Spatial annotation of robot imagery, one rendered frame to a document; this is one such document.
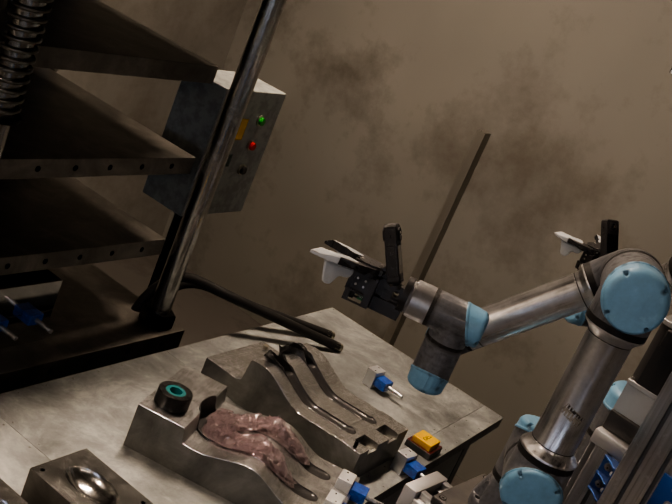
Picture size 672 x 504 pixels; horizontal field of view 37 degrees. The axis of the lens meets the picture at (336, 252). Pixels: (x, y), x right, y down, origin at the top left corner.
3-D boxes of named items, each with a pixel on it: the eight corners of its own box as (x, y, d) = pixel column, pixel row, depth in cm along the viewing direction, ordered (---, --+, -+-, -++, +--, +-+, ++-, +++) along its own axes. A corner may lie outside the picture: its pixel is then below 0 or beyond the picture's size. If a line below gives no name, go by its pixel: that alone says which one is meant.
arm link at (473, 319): (471, 359, 186) (490, 319, 183) (417, 333, 187) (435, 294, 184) (475, 345, 193) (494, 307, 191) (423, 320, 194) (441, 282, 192)
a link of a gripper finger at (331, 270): (306, 279, 183) (347, 291, 187) (319, 249, 182) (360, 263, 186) (299, 273, 185) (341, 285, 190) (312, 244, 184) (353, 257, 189)
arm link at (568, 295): (647, 227, 195) (418, 314, 210) (651, 240, 184) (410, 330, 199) (669, 281, 196) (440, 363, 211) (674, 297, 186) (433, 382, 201)
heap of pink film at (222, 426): (313, 460, 238) (325, 433, 235) (291, 493, 221) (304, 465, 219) (217, 410, 241) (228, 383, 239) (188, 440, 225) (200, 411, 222)
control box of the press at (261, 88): (141, 490, 347) (294, 98, 301) (78, 517, 321) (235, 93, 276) (98, 454, 356) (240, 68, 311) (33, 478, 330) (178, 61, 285)
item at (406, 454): (437, 494, 258) (446, 477, 256) (426, 498, 254) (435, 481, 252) (400, 463, 265) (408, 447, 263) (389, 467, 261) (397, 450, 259)
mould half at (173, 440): (351, 496, 241) (369, 459, 238) (322, 550, 217) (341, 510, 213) (171, 402, 248) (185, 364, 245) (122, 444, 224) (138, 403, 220)
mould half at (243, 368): (395, 456, 267) (415, 414, 263) (346, 484, 245) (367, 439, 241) (255, 358, 288) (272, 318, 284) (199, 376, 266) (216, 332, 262)
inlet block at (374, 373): (403, 403, 299) (410, 388, 297) (394, 406, 295) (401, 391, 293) (370, 379, 305) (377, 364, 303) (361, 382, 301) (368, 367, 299)
